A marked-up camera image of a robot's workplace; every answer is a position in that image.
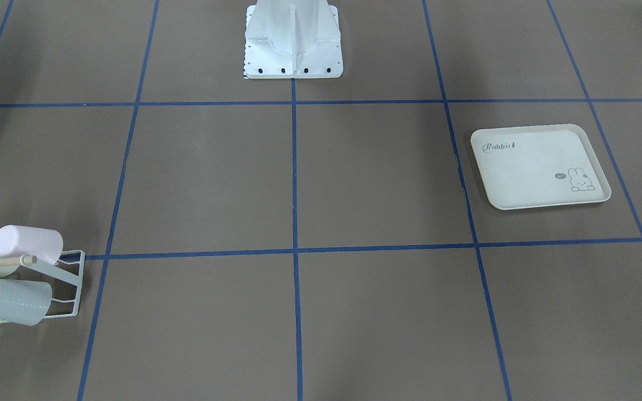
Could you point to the grey plastic cup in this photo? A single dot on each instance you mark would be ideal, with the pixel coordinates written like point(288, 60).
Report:
point(24, 302)

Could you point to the pink plastic cup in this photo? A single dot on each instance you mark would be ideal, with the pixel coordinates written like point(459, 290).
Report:
point(45, 244)

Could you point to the white cup drying rack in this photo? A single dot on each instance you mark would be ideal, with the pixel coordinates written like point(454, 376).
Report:
point(65, 277)

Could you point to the cream plastic tray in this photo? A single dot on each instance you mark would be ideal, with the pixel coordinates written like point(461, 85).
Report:
point(539, 166)

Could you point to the white camera mast base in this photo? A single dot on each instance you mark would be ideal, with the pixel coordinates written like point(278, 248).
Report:
point(292, 40)

